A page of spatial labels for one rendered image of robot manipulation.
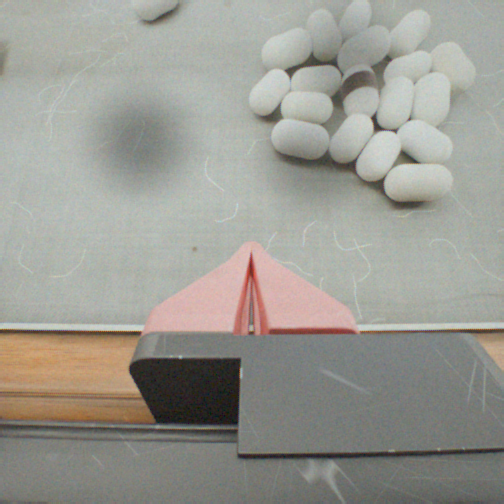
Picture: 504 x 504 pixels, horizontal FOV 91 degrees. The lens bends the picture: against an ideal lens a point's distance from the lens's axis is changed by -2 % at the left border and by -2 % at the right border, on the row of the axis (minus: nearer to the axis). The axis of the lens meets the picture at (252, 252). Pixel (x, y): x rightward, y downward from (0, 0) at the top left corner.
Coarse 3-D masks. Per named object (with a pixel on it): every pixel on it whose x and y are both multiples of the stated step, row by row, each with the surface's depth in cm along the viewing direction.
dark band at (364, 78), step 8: (360, 72) 15; (368, 72) 15; (344, 80) 16; (352, 80) 15; (360, 80) 15; (368, 80) 15; (376, 80) 15; (344, 88) 16; (352, 88) 15; (376, 88) 15; (344, 96) 16
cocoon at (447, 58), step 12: (444, 48) 16; (456, 48) 16; (432, 60) 16; (444, 60) 16; (456, 60) 15; (468, 60) 15; (432, 72) 17; (444, 72) 16; (456, 72) 15; (468, 72) 15; (456, 84) 16; (468, 84) 16
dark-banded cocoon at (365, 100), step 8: (360, 64) 15; (352, 72) 15; (360, 88) 15; (368, 88) 15; (352, 96) 15; (360, 96) 15; (368, 96) 15; (376, 96) 15; (344, 104) 16; (352, 104) 15; (360, 104) 15; (368, 104) 15; (376, 104) 15; (352, 112) 15; (360, 112) 15; (368, 112) 15
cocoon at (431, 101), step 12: (420, 84) 15; (432, 84) 15; (444, 84) 15; (420, 96) 15; (432, 96) 15; (444, 96) 15; (420, 108) 15; (432, 108) 15; (444, 108) 15; (432, 120) 15
